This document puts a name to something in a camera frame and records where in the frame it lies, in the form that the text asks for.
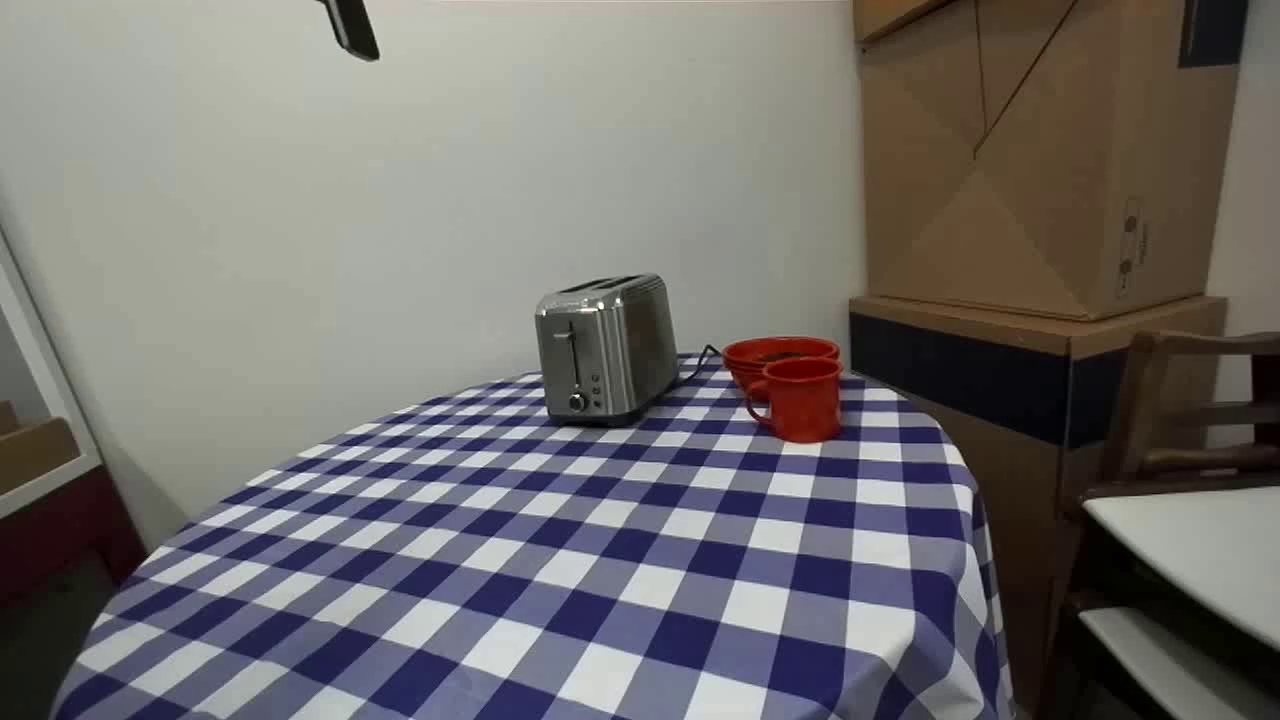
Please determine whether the silver two-slot toaster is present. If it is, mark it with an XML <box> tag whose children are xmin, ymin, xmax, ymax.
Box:
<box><xmin>533</xmin><ymin>271</ymin><xmax>683</xmax><ymax>427</ymax></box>

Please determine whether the white framed board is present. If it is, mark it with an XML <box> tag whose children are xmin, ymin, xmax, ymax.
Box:
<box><xmin>0</xmin><ymin>231</ymin><xmax>107</xmax><ymax>525</ymax></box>

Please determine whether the red plastic bowl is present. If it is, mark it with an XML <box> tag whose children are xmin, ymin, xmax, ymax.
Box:
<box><xmin>719</xmin><ymin>332</ymin><xmax>845</xmax><ymax>394</ymax></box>

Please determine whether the blue white checkered tablecloth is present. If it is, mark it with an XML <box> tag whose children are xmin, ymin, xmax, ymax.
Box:
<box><xmin>46</xmin><ymin>348</ymin><xmax>1015</xmax><ymax>720</ymax></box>

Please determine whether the dark red low cabinet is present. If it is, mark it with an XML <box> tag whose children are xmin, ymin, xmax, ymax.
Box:
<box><xmin>0</xmin><ymin>465</ymin><xmax>153</xmax><ymax>617</ymax></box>

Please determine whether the large plain cardboard box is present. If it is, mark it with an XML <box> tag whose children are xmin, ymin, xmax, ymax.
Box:
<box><xmin>851</xmin><ymin>0</ymin><xmax>1254</xmax><ymax>324</ymax></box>

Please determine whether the cardboard box with blue band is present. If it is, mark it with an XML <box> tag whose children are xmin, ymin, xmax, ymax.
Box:
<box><xmin>847</xmin><ymin>290</ymin><xmax>1233</xmax><ymax>715</ymax></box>

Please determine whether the dark wooden chair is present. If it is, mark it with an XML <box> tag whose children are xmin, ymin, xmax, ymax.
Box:
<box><xmin>1040</xmin><ymin>324</ymin><xmax>1280</xmax><ymax>720</ymax></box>

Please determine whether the white table with dark edge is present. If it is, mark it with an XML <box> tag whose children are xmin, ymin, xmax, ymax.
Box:
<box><xmin>1071</xmin><ymin>479</ymin><xmax>1280</xmax><ymax>720</ymax></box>

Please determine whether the black toaster power cord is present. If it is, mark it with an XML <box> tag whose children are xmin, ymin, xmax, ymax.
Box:
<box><xmin>674</xmin><ymin>341</ymin><xmax>727</xmax><ymax>388</ymax></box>

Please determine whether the red plastic cup with handle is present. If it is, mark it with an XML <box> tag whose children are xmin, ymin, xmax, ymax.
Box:
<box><xmin>739</xmin><ymin>353</ymin><xmax>847</xmax><ymax>442</ymax></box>

